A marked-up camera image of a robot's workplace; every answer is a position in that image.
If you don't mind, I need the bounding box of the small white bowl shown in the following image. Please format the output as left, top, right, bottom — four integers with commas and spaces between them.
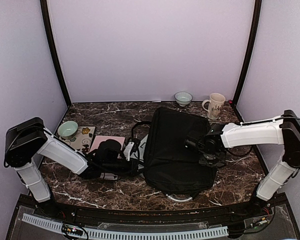
174, 91, 193, 107

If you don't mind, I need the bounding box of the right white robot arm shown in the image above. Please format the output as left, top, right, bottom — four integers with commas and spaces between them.
184, 110, 300, 217

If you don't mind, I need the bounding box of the pink book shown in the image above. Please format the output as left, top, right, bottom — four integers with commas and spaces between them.
88, 135, 126, 181

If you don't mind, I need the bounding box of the black frame post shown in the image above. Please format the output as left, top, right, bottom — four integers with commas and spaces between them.
39, 0, 72, 108
232, 0, 262, 108

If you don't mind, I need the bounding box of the cream mug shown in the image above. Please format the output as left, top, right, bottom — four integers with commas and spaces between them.
201, 93, 226, 120

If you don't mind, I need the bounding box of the black student bag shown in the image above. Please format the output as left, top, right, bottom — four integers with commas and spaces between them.
142, 107, 218, 198

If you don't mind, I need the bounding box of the green bowl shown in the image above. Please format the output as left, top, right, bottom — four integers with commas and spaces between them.
57, 121, 79, 140

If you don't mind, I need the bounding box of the floral placemat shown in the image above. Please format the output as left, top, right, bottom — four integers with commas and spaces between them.
59, 126, 96, 154

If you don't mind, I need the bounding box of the right black frame post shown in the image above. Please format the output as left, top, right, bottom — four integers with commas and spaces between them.
232, 0, 262, 108

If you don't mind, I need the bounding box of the left black frame post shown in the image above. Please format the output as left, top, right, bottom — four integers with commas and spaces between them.
39, 0, 72, 108

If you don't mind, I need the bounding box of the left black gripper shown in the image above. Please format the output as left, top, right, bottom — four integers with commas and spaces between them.
101, 157, 149, 177

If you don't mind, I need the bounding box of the white cable duct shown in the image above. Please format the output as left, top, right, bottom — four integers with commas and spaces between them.
21, 213, 229, 240

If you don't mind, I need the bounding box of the black front table rail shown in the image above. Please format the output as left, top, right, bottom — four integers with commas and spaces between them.
14, 194, 276, 228

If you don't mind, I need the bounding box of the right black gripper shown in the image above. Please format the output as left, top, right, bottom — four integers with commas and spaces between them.
200, 150, 228, 168

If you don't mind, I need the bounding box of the grey notebook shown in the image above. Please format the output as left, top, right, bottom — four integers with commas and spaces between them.
130, 134, 148, 162

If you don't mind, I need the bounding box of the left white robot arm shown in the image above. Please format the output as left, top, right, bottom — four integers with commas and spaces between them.
3, 117, 141, 218

